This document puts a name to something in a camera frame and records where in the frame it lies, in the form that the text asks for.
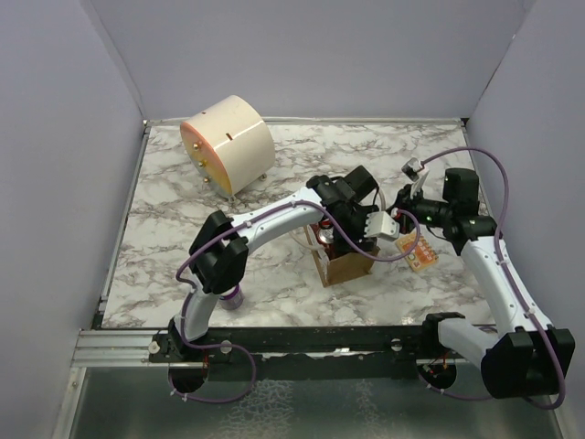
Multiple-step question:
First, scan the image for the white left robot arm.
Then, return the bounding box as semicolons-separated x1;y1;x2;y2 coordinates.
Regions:
168;166;378;361

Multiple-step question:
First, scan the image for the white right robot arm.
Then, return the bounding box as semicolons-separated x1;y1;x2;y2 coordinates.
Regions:
393;165;575;400

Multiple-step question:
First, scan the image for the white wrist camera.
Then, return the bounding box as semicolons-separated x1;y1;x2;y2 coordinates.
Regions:
364;211;399;241
401;157;429;199

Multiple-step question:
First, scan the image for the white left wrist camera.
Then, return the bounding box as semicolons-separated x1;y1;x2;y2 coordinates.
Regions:
364;211;399;241

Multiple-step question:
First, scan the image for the cream cylindrical drum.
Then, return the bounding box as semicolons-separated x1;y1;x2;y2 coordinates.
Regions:
180;95;275;198

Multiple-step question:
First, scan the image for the black base frame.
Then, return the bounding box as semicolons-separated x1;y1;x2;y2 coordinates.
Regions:
149;326;449;381

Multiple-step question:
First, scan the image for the red cola can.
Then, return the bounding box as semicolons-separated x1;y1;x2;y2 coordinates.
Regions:
316;228;335;245

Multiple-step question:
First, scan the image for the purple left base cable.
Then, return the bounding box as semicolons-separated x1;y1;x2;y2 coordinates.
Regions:
167;340;257;404

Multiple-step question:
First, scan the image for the orange snack packet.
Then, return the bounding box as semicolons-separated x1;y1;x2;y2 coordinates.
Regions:
395;230;438;273

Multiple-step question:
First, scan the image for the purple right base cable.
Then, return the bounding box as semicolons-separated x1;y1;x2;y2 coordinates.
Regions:
424;356;495;402

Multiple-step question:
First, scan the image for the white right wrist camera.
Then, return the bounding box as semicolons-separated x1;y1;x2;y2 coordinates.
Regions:
401;157;429;199

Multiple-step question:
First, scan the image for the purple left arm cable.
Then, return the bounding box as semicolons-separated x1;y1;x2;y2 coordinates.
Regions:
175;199;421;353

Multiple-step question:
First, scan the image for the purple fanta can front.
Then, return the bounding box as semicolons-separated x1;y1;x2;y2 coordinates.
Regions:
219;285;244;311

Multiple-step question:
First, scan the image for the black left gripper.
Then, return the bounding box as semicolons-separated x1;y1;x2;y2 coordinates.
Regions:
333;205;379;256

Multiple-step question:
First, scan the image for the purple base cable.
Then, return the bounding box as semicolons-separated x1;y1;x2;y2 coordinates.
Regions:
167;340;257;404
424;356;495;402

